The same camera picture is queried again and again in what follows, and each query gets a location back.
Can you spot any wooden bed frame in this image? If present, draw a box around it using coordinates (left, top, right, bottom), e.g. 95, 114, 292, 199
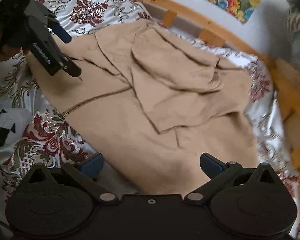
0, 0, 300, 171

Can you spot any person's left hand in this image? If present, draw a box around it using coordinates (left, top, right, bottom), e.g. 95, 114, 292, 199
0, 6, 25, 66

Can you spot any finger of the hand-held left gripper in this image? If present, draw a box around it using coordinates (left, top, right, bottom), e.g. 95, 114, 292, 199
61, 56, 82, 78
47, 17, 72, 43

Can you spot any white black patterned garment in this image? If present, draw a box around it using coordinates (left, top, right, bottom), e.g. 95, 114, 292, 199
0, 106, 38, 220

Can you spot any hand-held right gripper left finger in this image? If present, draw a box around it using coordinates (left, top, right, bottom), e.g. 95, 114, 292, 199
19, 153, 118, 202

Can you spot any clear plastic bag of clothes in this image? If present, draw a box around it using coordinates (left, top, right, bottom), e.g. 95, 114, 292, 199
277, 0, 300, 77

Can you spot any colourful landscape wall poster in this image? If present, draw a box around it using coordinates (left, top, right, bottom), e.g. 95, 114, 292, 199
205, 0, 267, 24

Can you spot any white floral satin blanket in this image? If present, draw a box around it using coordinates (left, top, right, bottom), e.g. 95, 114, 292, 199
0, 0, 300, 240

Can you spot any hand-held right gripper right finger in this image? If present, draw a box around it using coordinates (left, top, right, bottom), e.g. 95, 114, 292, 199
184, 152, 282, 202

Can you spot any tan hooded zip jacket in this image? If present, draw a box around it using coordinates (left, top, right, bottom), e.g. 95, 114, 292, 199
27, 19, 260, 196

